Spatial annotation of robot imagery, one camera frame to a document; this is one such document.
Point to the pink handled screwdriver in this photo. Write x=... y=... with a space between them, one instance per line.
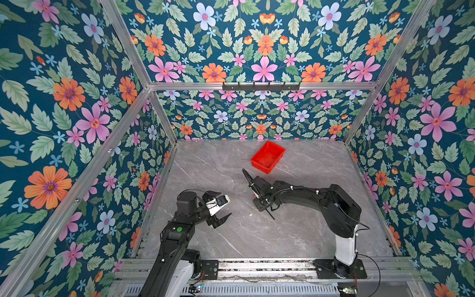
x=259 y=206

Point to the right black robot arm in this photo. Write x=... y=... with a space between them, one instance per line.
x=341 y=213

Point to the white perforated cable duct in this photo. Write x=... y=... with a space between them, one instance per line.
x=258 y=290

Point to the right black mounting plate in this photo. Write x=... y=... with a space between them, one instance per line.
x=333 y=269

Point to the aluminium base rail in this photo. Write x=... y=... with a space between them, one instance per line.
x=386 y=276

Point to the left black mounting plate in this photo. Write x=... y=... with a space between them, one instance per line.
x=206 y=270

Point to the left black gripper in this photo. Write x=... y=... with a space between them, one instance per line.
x=206 y=195

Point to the black mounting plate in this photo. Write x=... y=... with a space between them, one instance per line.
x=333 y=269
x=206 y=270

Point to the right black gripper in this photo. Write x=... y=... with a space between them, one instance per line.
x=258 y=193

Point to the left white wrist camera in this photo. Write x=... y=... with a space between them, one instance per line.
x=215 y=205

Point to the red plastic bin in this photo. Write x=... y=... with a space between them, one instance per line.
x=267 y=157

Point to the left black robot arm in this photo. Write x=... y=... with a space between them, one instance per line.
x=176 y=264

